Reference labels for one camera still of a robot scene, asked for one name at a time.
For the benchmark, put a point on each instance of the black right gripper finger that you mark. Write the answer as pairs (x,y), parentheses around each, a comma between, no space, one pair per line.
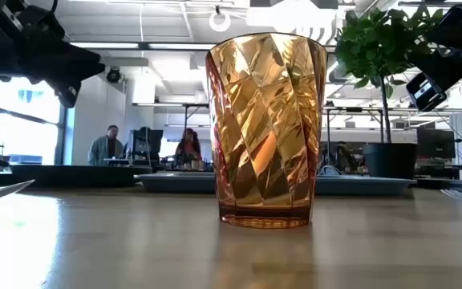
(425,92)
(443,70)

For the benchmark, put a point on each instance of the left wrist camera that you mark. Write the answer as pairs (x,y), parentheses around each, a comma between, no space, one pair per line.
(44,26)

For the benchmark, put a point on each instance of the black aluminium frame rail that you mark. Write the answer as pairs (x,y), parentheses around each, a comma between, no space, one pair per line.
(455,184)

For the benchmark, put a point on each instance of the black round ceiling spotlight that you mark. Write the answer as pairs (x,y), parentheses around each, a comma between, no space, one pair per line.
(113,75)

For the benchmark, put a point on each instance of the long ceiling light strip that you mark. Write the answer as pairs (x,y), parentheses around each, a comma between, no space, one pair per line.
(134,45)

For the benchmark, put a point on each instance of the person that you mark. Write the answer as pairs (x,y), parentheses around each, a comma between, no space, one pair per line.
(189,146)
(104,150)

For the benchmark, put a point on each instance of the dark plant pot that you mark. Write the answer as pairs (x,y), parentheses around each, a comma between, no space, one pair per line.
(391,160)

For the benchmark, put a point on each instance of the grey-blue plastic tray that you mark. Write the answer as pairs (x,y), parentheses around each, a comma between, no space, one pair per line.
(359,185)

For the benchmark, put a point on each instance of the black computer monitor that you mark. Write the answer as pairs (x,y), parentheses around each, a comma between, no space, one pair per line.
(147,142)
(435,143)

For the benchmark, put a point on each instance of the green leafy plant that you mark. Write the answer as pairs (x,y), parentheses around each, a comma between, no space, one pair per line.
(375,44)

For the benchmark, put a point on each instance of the amber faceted plastic cup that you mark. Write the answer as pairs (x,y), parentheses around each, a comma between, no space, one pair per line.
(267,120)

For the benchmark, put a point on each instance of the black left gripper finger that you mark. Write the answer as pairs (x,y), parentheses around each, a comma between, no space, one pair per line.
(68,90)
(80,64)

